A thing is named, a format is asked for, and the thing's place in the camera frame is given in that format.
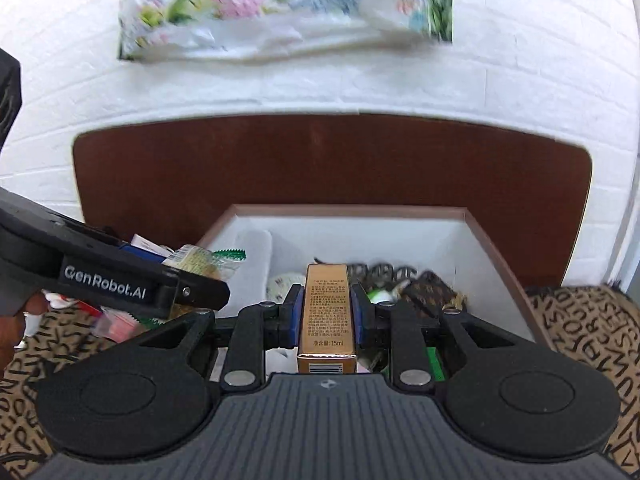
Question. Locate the green box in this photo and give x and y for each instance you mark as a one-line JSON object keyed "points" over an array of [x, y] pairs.
{"points": [[435, 362]]}

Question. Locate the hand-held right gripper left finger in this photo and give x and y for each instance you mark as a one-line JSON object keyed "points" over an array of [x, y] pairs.
{"points": [[296, 312]]}

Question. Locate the black woven basket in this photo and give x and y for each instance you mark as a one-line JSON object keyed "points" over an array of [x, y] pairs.
{"points": [[385, 272]]}

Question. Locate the brown patterned wallet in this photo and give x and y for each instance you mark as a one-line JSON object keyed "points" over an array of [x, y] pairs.
{"points": [[435, 292]]}

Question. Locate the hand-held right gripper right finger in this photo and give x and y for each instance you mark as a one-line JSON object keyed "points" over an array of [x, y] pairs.
{"points": [[359, 312]]}

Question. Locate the white box with barcode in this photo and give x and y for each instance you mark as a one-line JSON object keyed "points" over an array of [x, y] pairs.
{"points": [[150, 245]]}

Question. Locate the clear bag with pink item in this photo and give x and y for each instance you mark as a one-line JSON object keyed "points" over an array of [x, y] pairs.
{"points": [[117, 325]]}

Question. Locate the dark brown wooden board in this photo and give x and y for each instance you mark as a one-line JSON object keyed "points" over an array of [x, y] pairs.
{"points": [[325, 160]]}

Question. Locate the floral plastic bag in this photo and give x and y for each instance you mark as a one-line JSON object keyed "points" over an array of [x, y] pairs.
{"points": [[280, 5]]}

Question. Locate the green white ball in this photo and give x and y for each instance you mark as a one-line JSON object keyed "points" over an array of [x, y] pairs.
{"points": [[385, 296]]}

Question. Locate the small golden carton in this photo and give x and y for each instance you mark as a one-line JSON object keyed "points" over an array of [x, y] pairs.
{"points": [[327, 310]]}

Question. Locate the letter-print brown tablecloth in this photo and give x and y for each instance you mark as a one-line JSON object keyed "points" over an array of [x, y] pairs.
{"points": [[575, 320]]}

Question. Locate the brown cardboard box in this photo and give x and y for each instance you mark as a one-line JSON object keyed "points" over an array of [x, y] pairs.
{"points": [[465, 260]]}

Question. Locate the white printed fabric pouch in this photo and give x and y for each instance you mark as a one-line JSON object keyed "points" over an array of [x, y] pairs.
{"points": [[280, 285]]}

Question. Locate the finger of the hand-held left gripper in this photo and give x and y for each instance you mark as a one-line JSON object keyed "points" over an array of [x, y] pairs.
{"points": [[202, 292]]}

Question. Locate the person's left hand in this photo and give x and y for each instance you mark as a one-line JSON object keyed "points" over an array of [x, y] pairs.
{"points": [[27, 307]]}

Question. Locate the yellow green sachet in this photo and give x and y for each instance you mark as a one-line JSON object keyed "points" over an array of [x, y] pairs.
{"points": [[210, 260]]}

